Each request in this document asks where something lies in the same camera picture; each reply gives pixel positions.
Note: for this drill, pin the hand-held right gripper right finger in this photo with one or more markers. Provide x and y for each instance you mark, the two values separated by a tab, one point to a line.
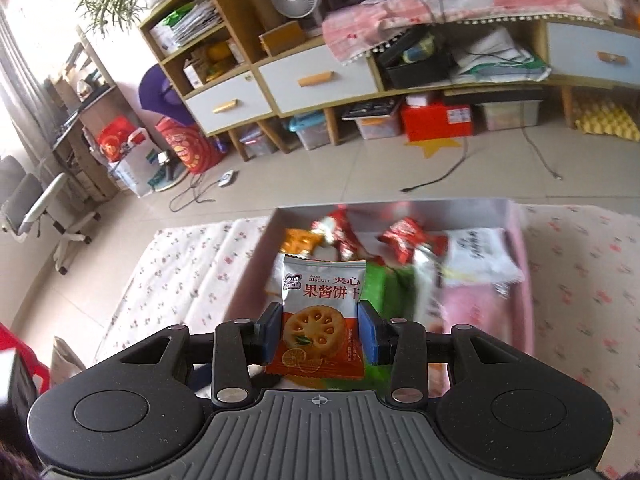
369	332

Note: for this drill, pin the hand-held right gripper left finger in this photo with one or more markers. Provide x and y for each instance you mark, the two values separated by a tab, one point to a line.
270	332

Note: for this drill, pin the orange biscuit packet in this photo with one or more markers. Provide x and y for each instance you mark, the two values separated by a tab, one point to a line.
300	241
315	330

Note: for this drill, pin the white cardboard box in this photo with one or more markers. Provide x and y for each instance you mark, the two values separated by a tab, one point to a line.
475	212

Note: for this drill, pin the silver green snack packet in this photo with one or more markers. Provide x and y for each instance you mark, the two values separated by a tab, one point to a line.
425	285

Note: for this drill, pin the red snack packet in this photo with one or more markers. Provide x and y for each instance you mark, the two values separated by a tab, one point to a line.
340	232
410	237

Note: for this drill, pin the pink snack packet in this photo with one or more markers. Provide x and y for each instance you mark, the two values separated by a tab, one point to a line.
480	325

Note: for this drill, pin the white snack packet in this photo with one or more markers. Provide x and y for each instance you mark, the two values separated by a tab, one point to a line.
480	255

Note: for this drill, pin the round fan base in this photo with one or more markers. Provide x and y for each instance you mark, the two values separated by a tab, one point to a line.
167	180

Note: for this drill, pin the small clear storage bin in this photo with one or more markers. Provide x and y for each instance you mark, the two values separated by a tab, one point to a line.
257	142

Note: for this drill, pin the yellow star floor sticker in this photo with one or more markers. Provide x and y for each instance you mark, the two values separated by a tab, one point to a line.
432	147

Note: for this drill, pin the red gold patterned bag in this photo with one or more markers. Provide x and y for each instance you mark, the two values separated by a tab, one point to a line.
190	147

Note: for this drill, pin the blue lid storage bin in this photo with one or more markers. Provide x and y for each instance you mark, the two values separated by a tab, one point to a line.
310	132

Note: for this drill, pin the beige bag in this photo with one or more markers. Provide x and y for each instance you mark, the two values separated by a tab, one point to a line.
67	360

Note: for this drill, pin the white shopping bag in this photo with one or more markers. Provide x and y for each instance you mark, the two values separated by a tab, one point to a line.
132	170

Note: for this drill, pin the red shoebox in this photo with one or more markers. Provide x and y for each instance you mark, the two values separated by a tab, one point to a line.
435	122

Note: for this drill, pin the black flat book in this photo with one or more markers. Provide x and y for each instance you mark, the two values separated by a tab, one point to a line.
370	110

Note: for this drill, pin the white shelf unit drawer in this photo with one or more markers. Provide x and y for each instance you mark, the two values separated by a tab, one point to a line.
227	102

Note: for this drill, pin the small white flat box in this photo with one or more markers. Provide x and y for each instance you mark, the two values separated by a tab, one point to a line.
421	100

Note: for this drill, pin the red gift bag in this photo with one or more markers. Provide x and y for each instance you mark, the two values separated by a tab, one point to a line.
117	137

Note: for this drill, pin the red plastic stool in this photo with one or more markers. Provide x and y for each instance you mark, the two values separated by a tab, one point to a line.
20	345

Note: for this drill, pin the wide white cabinet drawer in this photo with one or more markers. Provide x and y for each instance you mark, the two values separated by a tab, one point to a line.
315	80

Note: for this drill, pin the long clear storage bin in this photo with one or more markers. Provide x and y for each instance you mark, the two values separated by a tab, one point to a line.
507	116

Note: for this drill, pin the purple round board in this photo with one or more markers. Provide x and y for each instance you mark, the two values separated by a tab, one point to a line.
160	95

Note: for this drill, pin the black open case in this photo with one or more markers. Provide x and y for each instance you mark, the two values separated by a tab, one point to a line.
415	70

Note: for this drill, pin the grey office chair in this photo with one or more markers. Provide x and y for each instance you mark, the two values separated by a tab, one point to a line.
30	210

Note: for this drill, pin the small white carton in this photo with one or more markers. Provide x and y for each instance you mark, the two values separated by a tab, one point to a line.
193	74

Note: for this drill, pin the cluttered wooden desk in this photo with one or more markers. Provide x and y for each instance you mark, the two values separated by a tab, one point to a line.
90	110

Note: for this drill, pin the small wooden box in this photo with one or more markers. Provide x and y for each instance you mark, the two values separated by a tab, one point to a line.
282	39

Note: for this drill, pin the white folded bags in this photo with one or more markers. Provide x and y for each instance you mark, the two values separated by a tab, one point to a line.
500	55

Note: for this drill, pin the stack of papers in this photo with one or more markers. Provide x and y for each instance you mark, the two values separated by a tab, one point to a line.
187	27

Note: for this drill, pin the yellow egg tray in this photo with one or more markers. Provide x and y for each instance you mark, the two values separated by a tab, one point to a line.
605	120

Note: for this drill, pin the tall wooden shelf unit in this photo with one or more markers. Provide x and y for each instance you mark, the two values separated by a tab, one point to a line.
225	0

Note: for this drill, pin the pink printed cloth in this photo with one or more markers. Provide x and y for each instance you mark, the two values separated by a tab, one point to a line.
450	5

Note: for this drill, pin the grey curtain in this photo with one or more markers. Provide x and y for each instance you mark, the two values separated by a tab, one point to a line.
20	100

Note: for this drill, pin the low wooden cabinet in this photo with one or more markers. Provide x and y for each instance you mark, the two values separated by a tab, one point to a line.
537	35

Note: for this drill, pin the pale blue cabinet drawer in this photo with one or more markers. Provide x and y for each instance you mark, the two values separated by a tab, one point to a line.
600	52

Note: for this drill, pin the glass jar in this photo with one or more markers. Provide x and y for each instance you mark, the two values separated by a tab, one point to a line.
614	5

